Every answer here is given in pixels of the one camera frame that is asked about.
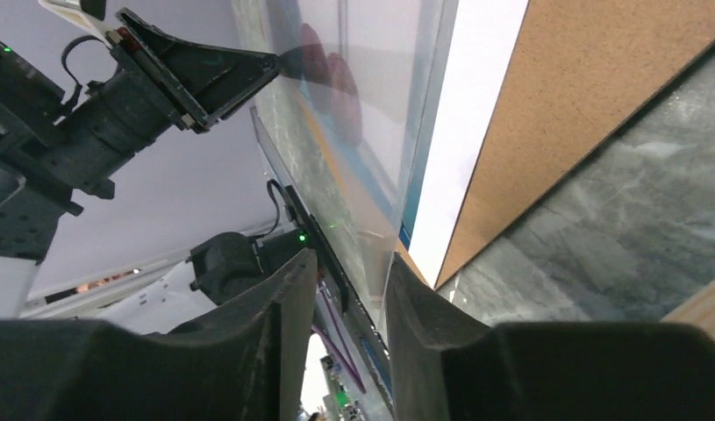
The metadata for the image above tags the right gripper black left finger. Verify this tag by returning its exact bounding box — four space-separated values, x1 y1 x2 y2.
0 249 318 420

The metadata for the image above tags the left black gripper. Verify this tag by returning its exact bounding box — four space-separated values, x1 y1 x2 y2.
43 8 281 198

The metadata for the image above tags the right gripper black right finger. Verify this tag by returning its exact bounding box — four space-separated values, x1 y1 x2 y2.
384 255 715 420

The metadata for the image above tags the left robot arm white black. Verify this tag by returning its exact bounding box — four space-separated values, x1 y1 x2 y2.
0 1 281 319

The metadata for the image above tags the brown cardboard backing board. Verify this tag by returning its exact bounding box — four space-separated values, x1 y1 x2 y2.
438 1 715 287

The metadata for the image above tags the blue wooden picture frame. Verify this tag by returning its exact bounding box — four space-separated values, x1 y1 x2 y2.
662 279 715 341

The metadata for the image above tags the printed photo with white border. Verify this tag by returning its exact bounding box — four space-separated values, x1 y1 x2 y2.
401 1 528 287

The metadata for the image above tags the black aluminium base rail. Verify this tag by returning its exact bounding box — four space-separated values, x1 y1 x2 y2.
19 104 393 421

